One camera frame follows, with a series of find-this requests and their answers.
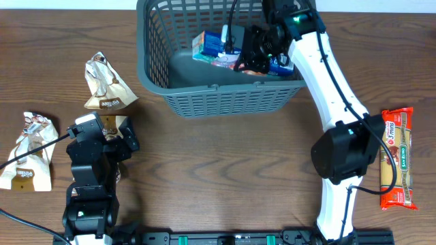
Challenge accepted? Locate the cream snack pouch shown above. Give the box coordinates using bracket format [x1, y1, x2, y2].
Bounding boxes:
[84, 52, 138, 110]

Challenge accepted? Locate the blue carton box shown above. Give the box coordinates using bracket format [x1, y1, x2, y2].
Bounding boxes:
[191, 31, 294, 77]

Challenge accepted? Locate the orange spaghetti packet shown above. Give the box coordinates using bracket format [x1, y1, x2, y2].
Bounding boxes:
[380, 107, 418, 210]

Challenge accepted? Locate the cream pouch under arm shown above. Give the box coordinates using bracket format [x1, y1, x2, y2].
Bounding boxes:
[74, 115, 126, 195]

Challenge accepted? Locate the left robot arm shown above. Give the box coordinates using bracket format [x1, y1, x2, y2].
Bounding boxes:
[63, 116, 142, 244]

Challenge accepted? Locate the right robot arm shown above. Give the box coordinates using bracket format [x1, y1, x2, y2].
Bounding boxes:
[233, 1, 384, 244]

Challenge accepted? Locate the cream pouch far left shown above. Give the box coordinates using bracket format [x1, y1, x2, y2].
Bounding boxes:
[1, 112, 59, 192]

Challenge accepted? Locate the grey plastic basket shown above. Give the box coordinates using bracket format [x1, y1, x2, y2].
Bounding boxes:
[136, 0, 305, 118]

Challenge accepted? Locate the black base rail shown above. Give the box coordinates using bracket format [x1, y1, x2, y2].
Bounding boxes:
[52, 229, 395, 245]

